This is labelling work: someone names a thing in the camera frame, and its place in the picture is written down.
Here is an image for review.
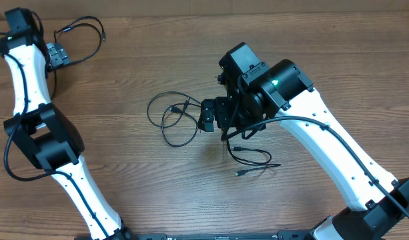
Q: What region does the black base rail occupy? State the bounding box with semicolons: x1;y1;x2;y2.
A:
109;230;314;240

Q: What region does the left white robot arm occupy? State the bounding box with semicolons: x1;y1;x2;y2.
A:
0;7;134;239

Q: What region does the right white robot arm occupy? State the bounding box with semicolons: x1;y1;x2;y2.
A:
197;43;409;240

